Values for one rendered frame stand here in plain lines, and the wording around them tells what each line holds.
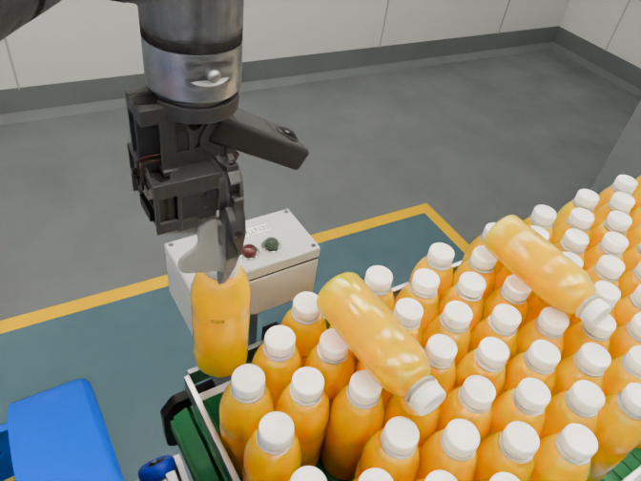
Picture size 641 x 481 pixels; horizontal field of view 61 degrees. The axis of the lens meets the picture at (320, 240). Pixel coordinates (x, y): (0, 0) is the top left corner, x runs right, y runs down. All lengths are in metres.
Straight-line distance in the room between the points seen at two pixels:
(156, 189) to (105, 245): 1.99
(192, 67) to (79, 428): 0.28
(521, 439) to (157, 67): 0.54
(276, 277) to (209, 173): 0.34
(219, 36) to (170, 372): 1.66
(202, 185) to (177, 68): 0.11
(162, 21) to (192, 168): 0.13
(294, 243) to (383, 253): 1.68
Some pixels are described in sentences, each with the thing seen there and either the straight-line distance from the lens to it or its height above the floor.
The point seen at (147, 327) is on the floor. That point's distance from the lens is 2.11.
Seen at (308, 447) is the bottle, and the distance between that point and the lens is 0.72.
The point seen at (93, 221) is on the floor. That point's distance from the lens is 2.57.
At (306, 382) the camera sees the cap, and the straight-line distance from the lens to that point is 0.65.
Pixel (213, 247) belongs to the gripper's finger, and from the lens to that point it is 0.53.
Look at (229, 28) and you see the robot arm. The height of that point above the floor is 1.48.
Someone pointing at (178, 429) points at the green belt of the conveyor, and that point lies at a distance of 0.85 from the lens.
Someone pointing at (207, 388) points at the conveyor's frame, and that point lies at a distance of 0.87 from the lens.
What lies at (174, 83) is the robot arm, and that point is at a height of 1.44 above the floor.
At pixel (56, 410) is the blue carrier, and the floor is 1.22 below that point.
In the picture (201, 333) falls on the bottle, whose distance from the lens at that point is 0.64.
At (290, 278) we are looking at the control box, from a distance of 0.80.
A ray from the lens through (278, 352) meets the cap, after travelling 0.68.
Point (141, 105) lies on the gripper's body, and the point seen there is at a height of 1.42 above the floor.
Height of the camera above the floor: 1.63
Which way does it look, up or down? 42 degrees down
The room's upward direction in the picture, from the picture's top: 9 degrees clockwise
